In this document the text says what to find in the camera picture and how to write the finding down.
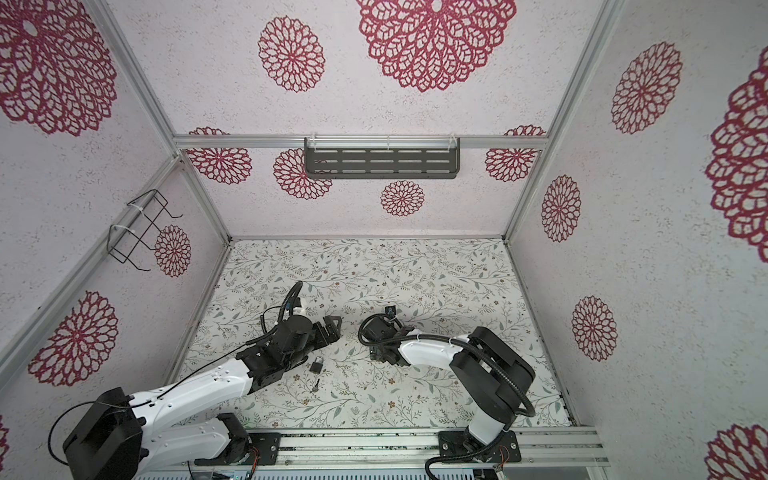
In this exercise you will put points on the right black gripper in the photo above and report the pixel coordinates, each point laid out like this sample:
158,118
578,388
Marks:
376,354

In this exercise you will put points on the dark metal wall shelf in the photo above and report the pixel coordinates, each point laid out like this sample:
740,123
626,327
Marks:
382,160

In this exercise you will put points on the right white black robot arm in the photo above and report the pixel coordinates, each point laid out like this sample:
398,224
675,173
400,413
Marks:
496,378

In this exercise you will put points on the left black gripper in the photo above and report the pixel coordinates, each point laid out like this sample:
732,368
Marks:
334,332

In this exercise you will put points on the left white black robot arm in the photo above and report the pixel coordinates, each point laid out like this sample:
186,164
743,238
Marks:
124,435

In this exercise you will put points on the black wire wall rack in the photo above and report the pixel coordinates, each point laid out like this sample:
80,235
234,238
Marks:
126,236

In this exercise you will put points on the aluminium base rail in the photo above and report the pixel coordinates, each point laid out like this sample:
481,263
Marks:
405,448

